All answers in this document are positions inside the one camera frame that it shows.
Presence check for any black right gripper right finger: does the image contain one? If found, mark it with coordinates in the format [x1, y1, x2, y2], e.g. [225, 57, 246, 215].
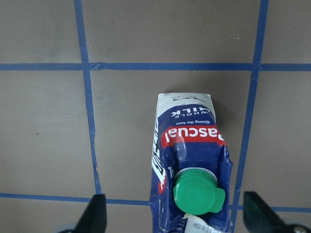
[243, 191, 295, 233]

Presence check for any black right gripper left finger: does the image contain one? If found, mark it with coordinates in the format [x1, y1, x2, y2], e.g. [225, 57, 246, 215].
[75, 194, 107, 233]

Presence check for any blue white milk carton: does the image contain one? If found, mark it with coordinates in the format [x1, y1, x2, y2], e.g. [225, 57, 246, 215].
[149, 93, 232, 233]

